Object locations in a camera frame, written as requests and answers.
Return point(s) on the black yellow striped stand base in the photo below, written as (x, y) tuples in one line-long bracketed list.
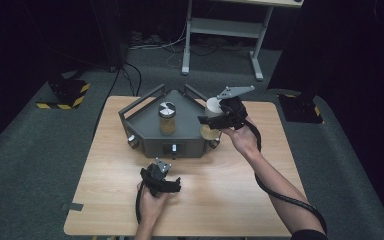
[(301, 108), (67, 93)]

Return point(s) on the person's left hand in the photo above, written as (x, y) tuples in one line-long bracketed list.
[(153, 208)]

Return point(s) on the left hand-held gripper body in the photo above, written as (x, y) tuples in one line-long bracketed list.
[(154, 176)]

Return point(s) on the person's right hand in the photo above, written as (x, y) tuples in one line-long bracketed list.
[(244, 137)]

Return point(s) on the black stand post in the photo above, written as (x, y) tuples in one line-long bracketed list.
[(116, 33)]

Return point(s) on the grey tape piece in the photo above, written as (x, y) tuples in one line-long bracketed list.
[(72, 206)]

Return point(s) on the grey metal frame desk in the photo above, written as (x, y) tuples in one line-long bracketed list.
[(226, 28)]

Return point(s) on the person's black sleeve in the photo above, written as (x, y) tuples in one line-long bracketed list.
[(308, 235)]

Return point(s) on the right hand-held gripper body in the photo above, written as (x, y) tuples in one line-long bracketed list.
[(235, 111)]

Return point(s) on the white lid glass jar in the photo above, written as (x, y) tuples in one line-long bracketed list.
[(211, 133)]

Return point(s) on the silver lid glass jar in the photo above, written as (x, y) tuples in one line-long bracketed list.
[(167, 118)]

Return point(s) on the dark grey corner shelf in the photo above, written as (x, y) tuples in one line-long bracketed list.
[(183, 113)]

